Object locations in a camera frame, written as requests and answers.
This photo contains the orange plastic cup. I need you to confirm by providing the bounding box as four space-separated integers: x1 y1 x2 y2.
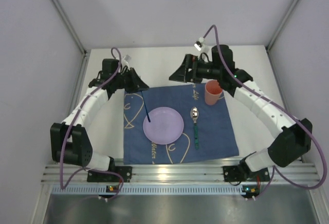
205 80 223 105

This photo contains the blue plastic fork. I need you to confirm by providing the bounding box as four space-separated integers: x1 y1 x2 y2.
141 91 151 123

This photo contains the metal spoon patterned handle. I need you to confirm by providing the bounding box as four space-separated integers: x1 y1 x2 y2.
190 107 199 150

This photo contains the purple plastic plate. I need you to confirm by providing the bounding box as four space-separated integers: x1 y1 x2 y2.
143 107 184 145

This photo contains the blue fish-print cloth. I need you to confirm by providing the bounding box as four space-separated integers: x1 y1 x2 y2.
123 84 239 164

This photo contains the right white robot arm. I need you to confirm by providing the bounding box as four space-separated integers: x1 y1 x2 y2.
169 45 313 174

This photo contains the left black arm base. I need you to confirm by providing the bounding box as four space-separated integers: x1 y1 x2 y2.
87 166 133 183

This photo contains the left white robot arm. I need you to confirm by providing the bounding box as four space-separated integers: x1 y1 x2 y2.
50 59 149 171

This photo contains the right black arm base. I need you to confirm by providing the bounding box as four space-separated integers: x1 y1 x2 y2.
223 165 270 183

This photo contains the left aluminium frame post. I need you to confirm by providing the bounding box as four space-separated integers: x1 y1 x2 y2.
50 0 87 55

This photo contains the aluminium frame post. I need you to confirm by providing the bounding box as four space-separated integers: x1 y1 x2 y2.
50 0 87 55
265 0 300 53

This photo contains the perforated cable tray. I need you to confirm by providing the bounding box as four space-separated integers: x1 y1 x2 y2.
51 184 260 196

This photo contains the right aluminium frame post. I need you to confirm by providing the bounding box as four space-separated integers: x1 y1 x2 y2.
265 0 300 53

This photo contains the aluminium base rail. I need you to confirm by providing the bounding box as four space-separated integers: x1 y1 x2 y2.
41 158 320 185

